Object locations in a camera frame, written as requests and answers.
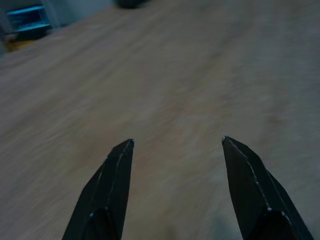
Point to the dark round object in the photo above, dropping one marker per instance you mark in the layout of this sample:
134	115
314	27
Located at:
131	3

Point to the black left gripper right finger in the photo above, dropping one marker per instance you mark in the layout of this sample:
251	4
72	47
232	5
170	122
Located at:
255	197

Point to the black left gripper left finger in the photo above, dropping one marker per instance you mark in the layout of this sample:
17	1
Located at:
107	195

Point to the light wooden table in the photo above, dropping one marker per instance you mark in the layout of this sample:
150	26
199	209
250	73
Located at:
175	87

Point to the teal box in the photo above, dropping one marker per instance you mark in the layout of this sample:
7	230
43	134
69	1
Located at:
28	20

